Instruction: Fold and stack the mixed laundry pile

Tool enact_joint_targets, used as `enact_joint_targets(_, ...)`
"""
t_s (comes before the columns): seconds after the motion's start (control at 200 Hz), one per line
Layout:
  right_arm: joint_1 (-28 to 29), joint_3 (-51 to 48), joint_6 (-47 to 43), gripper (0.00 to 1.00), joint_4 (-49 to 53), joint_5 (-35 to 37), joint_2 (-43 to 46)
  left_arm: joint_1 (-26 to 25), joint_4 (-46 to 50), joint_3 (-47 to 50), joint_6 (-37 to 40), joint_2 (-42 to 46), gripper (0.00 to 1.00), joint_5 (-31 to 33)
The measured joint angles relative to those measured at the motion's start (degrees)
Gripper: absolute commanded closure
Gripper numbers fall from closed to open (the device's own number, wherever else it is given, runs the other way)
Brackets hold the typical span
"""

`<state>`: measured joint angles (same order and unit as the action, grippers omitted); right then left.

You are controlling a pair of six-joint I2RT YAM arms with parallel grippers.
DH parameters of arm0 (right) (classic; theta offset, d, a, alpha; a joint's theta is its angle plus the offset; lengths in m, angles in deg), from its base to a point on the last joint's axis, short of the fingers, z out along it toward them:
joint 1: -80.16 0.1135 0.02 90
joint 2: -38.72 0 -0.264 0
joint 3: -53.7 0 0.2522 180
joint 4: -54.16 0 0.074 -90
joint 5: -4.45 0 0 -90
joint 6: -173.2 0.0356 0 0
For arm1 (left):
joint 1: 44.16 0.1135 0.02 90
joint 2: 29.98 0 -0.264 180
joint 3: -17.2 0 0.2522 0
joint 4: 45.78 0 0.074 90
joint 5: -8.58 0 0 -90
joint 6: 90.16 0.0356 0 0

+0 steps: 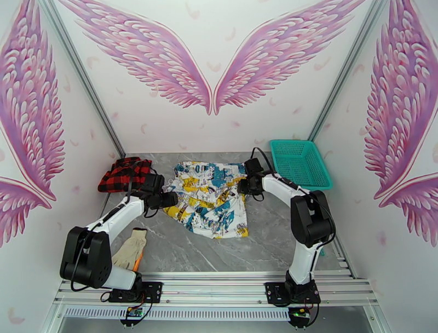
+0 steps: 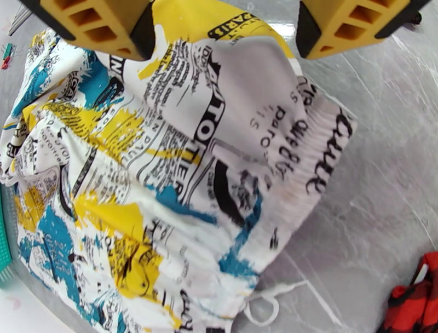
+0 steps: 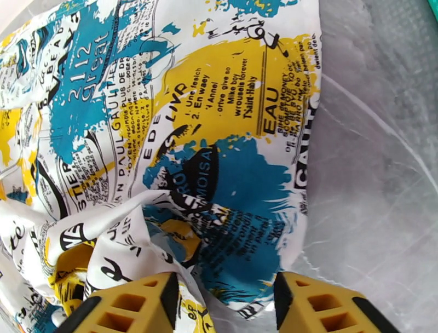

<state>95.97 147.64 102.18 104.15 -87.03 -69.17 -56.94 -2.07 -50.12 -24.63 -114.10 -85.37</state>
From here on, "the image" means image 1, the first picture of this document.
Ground controller circuit board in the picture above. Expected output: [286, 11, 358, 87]
[288, 307, 314, 328]
[119, 305, 145, 326]

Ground aluminium corner post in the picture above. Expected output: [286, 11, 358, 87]
[308, 0, 388, 142]
[37, 0, 125, 159]

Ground right controller circuit board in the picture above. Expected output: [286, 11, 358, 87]
[288, 307, 314, 328]

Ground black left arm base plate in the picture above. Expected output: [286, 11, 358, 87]
[108, 281, 163, 303]

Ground left controller circuit board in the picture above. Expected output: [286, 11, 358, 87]
[119, 305, 145, 326]

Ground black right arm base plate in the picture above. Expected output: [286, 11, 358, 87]
[265, 281, 321, 306]

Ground aluminium rail frame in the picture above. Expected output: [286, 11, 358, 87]
[53, 270, 381, 307]

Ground aluminium table side rail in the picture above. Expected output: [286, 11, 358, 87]
[331, 236, 356, 278]

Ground red black plaid shirt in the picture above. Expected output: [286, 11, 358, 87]
[97, 157, 155, 194]

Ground cream work glove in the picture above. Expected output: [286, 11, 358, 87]
[112, 227, 148, 272]

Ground white vented cable duct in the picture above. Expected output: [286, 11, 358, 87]
[63, 307, 292, 321]

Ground teal plastic basket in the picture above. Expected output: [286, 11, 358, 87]
[269, 139, 333, 192]

